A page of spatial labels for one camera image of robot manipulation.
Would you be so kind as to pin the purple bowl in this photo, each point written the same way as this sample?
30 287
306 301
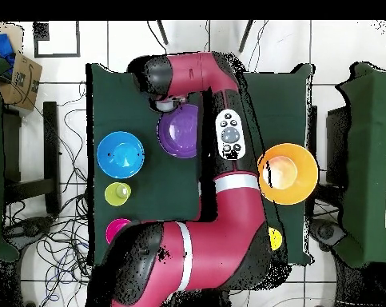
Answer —
179 131

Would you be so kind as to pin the large blue bowl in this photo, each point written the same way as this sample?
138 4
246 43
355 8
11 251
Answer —
120 154

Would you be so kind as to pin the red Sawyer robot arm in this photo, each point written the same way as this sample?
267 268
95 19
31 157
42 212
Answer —
218 224

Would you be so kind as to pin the dark green tablecloth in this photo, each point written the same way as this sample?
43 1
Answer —
132 192

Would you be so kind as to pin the pale yellow translucent cup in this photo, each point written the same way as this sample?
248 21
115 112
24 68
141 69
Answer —
116 195

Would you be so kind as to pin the small red bowl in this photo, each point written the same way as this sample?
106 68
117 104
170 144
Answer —
114 228

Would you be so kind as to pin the orange yellow cup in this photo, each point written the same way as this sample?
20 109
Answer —
275 239

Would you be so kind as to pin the large orange bowl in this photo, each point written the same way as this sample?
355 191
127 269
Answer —
303 188

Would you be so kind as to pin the black tripod leg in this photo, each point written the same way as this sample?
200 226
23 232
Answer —
245 36
162 32

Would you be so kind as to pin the black metal stand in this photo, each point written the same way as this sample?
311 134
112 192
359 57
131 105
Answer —
51 144

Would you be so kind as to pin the dark grey floor device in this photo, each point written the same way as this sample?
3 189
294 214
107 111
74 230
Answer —
328 232

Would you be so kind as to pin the black floor device with knob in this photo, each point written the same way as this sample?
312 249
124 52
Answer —
29 228

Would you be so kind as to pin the cardboard box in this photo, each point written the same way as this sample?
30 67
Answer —
26 80

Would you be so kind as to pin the flat cardboard sheet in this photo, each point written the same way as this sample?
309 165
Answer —
15 32

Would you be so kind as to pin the blue bag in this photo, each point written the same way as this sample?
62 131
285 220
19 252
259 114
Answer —
2 43

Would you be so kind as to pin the black square floor frame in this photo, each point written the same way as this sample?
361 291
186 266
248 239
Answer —
56 55

